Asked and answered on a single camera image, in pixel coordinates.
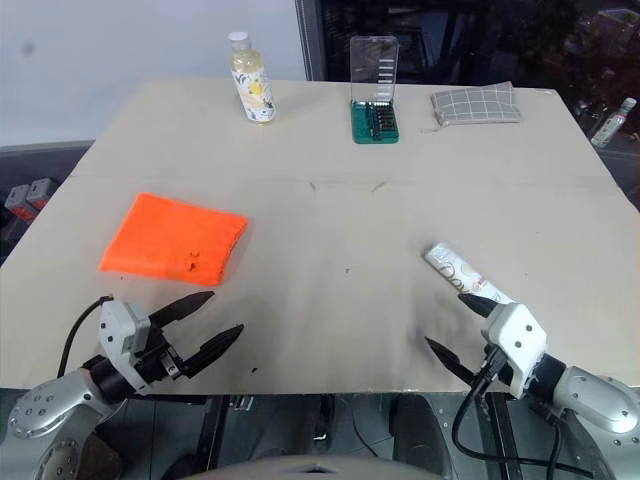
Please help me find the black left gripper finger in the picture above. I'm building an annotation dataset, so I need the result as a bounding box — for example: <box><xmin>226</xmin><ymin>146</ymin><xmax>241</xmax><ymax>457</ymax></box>
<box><xmin>149</xmin><ymin>291</ymin><xmax>216</xmax><ymax>334</ymax></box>
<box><xmin>180</xmin><ymin>323</ymin><xmax>246</xmax><ymax>378</ymax></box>

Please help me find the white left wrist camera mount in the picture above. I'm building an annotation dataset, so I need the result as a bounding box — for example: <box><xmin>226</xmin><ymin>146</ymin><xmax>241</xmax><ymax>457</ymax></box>
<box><xmin>98</xmin><ymin>298</ymin><xmax>152</xmax><ymax>396</ymax></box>

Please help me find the white Dove tube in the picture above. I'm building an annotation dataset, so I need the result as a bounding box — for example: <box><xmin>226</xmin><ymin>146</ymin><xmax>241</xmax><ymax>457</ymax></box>
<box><xmin>423</xmin><ymin>241</ymin><xmax>517</xmax><ymax>307</ymax></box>

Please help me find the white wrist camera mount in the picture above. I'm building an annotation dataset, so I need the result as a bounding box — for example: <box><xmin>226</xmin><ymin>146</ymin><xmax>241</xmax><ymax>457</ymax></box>
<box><xmin>480</xmin><ymin>301</ymin><xmax>549</xmax><ymax>401</ymax></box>
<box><xmin>98</xmin><ymin>298</ymin><xmax>152</xmax><ymax>396</ymax></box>

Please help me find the dark window frame post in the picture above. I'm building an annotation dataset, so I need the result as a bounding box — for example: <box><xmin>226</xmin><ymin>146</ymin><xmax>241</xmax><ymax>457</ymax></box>
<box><xmin>294</xmin><ymin>0</ymin><xmax>332</xmax><ymax>82</ymax></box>

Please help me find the grey checked fabric pouch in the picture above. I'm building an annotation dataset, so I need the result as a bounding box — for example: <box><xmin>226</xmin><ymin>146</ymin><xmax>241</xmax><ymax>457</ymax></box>
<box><xmin>429</xmin><ymin>80</ymin><xmax>523</xmax><ymax>133</ymax></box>

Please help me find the yellow drink bottle white cap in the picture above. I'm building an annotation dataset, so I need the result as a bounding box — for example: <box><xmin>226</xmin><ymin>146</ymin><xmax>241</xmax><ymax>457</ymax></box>
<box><xmin>227</xmin><ymin>30</ymin><xmax>278</xmax><ymax>124</ymax></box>

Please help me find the orange cloth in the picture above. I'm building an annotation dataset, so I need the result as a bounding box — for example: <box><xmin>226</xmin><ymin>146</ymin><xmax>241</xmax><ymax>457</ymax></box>
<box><xmin>97</xmin><ymin>192</ymin><xmax>251</xmax><ymax>288</ymax></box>

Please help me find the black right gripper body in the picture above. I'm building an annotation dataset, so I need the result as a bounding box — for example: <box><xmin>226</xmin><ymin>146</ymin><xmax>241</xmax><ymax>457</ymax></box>
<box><xmin>471</xmin><ymin>343</ymin><xmax>516</xmax><ymax>391</ymax></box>

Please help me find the grey and red box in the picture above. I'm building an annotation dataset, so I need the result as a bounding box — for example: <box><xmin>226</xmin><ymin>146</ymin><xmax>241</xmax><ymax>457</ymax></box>
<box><xmin>26</xmin><ymin>178</ymin><xmax>56</xmax><ymax>212</ymax></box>
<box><xmin>6</xmin><ymin>183</ymin><xmax>32</xmax><ymax>220</ymax></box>

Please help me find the clear bottle green label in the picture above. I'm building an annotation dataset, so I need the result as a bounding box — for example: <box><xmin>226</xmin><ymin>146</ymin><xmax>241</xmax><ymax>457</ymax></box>
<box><xmin>590</xmin><ymin>97</ymin><xmax>639</xmax><ymax>148</ymax></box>

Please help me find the green bit case clear lid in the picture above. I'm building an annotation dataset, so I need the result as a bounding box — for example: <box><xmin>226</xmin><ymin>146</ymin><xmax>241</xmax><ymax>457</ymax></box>
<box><xmin>348</xmin><ymin>34</ymin><xmax>403</xmax><ymax>146</ymax></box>

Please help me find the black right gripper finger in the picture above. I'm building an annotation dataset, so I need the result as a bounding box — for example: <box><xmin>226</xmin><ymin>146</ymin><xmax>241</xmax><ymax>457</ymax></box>
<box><xmin>457</xmin><ymin>292</ymin><xmax>502</xmax><ymax>320</ymax></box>
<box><xmin>424</xmin><ymin>337</ymin><xmax>477</xmax><ymax>390</ymax></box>

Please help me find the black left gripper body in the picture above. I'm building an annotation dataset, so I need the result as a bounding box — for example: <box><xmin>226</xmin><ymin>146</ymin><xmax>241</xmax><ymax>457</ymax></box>
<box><xmin>132</xmin><ymin>323</ymin><xmax>197</xmax><ymax>386</ymax></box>

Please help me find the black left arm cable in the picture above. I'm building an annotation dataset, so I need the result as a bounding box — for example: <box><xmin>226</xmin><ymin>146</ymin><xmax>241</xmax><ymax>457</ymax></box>
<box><xmin>56</xmin><ymin>295</ymin><xmax>112</xmax><ymax>379</ymax></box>

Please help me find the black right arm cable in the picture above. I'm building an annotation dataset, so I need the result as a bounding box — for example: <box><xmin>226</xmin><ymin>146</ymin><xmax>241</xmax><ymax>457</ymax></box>
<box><xmin>451</xmin><ymin>346</ymin><xmax>569</xmax><ymax>480</ymax></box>

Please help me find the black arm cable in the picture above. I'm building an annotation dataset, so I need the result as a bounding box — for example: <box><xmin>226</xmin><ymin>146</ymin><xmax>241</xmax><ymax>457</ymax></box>
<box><xmin>451</xmin><ymin>346</ymin><xmax>569</xmax><ymax>480</ymax></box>
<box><xmin>56</xmin><ymin>295</ymin><xmax>112</xmax><ymax>379</ymax></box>

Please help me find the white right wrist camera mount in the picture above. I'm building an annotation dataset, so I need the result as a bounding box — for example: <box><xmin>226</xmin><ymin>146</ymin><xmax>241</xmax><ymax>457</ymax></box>
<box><xmin>480</xmin><ymin>301</ymin><xmax>549</xmax><ymax>401</ymax></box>

